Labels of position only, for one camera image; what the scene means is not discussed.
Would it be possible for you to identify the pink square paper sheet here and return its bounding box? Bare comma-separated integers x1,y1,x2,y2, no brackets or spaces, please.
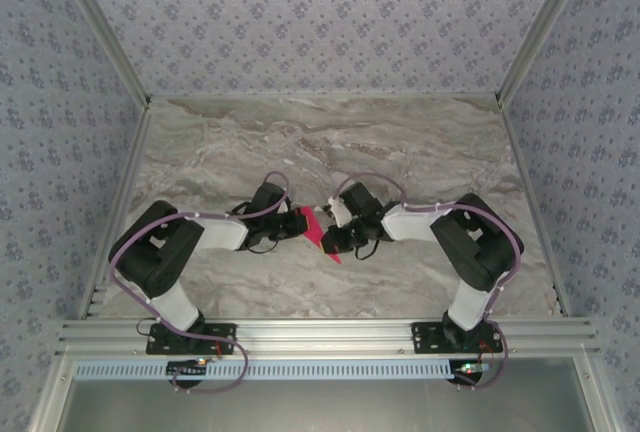
297,205,345,267

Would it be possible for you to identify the grey metal panel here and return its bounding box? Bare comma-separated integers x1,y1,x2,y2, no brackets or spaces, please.
29,356,616,432

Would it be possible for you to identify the small black circuit board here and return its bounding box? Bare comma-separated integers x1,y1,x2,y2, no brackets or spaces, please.
452,360,491,384
167,359,209,379

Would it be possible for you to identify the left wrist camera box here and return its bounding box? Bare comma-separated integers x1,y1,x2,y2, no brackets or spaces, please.
248,179,289,216

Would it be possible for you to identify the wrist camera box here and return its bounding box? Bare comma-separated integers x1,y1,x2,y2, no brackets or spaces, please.
324,179,381,226
248,179,289,216

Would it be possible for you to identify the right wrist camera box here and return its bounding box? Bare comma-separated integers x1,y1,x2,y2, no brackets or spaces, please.
324,179,381,226

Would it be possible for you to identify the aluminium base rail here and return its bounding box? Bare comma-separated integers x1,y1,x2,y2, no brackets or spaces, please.
57,317,601,357

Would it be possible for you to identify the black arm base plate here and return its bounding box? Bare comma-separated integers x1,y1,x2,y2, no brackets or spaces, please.
145,322,237,356
410,320,503,356

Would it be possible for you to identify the slotted grey cable duct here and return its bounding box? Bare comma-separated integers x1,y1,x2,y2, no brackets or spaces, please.
73,359,451,382

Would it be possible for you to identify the aluminium side rail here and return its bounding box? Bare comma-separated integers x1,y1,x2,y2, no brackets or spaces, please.
497,96,574,318
77,101,154,321

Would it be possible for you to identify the black base cable loop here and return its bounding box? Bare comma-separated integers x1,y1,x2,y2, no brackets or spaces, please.
138,315,169,341

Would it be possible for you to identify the aluminium frame post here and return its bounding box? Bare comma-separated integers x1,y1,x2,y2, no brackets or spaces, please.
49,0,153,108
494,0,596,103

